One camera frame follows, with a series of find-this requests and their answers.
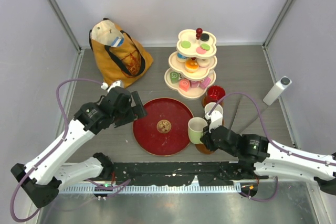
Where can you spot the black sandwich cookie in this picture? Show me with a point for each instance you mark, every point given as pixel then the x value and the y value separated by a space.
pixel 204 37

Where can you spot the blue white packet in bag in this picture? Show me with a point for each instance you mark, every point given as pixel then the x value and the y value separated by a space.
pixel 118 41

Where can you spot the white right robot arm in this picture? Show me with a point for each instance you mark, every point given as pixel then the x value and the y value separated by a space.
pixel 288 162

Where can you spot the small green macaron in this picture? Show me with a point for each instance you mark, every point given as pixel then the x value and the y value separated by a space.
pixel 205 46

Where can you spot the brown wooden coaster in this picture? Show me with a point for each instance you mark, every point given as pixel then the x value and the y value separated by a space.
pixel 203 149
pixel 204 102

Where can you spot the white frosted donut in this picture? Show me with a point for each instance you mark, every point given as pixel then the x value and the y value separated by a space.
pixel 203 62

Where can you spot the large green macaron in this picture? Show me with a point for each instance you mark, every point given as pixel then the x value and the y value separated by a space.
pixel 185 44

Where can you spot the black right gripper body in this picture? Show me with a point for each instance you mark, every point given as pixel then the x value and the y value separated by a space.
pixel 213 145

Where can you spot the light green mug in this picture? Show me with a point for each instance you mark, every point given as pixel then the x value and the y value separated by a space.
pixel 195 129

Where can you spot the pink macaron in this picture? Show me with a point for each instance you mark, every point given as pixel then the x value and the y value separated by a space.
pixel 200 50

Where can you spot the metal serving tongs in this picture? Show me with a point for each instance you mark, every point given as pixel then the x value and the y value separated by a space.
pixel 235 114

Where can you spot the pink layered cake slice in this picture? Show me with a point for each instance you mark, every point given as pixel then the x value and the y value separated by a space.
pixel 205 83

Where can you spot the brown wooden coaster bottom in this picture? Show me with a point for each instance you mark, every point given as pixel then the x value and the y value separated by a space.
pixel 203 149

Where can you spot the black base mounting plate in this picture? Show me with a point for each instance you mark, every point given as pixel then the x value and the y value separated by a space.
pixel 182 173

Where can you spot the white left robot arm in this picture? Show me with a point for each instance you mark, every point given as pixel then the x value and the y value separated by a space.
pixel 44 177

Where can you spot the salmon pink swirl roll cake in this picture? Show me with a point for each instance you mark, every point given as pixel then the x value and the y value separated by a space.
pixel 184 84

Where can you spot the blue frosted donut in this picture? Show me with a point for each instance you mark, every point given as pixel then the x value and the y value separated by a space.
pixel 181 58

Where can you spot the green swirl roll cake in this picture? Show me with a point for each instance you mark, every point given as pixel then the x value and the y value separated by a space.
pixel 174 77

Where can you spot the brown wooden coaster top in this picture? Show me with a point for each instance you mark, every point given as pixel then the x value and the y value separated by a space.
pixel 204 102

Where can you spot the red mug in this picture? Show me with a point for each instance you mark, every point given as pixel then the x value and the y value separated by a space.
pixel 214 93

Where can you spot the orange glazed donut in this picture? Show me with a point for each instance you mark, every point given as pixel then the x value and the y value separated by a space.
pixel 191 66

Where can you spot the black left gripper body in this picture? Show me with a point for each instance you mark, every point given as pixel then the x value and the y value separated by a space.
pixel 122 116

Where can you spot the yellow tote bag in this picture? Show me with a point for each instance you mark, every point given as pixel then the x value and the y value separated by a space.
pixel 128 62

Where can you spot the red round lacquer tray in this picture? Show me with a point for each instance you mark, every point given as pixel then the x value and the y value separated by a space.
pixel 164 131

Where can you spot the white bottle grey cap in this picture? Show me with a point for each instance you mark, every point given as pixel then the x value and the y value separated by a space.
pixel 276 91

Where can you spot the cream three-tier cake stand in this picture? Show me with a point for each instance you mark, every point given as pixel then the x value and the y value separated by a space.
pixel 193 36

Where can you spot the magenta swirl roll cake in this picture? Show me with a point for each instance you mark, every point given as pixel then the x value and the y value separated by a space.
pixel 194 84

